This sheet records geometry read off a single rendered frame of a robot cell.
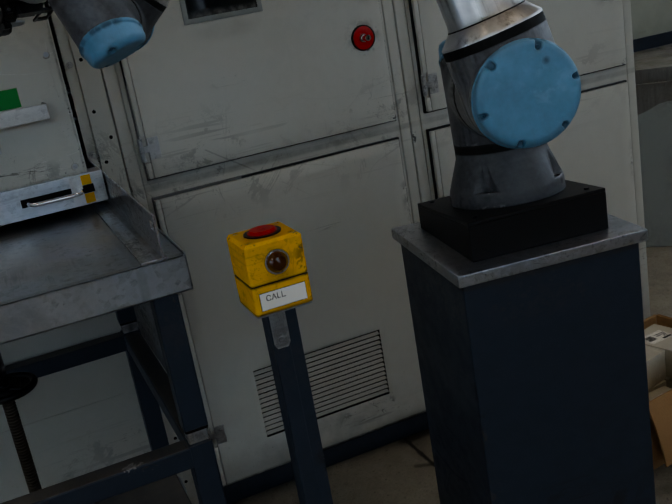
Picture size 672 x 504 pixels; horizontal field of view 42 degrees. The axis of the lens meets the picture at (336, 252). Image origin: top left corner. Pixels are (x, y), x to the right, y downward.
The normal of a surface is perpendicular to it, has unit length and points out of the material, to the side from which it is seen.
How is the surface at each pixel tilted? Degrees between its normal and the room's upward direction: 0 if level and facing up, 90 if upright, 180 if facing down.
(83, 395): 90
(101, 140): 90
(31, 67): 90
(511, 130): 91
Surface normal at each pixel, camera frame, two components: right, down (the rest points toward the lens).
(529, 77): 0.07, 0.30
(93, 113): 0.39, 0.22
